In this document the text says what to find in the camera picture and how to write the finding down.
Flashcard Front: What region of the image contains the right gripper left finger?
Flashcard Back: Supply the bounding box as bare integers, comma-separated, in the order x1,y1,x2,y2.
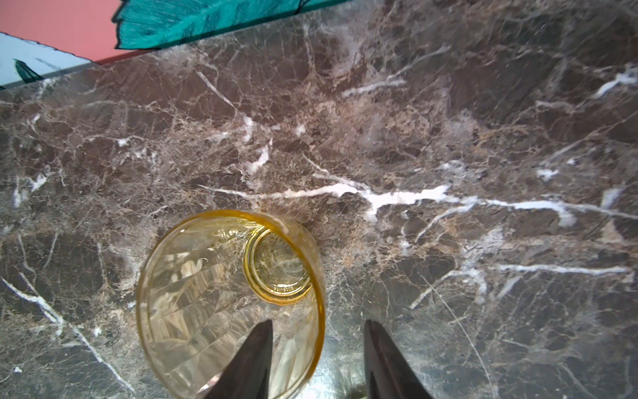
203,319,273,399

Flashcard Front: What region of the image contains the amber faceted tumbler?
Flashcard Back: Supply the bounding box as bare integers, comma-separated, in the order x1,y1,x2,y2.
136,209,327,398

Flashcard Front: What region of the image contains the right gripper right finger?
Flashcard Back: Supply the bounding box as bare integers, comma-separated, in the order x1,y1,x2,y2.
364,319,432,399

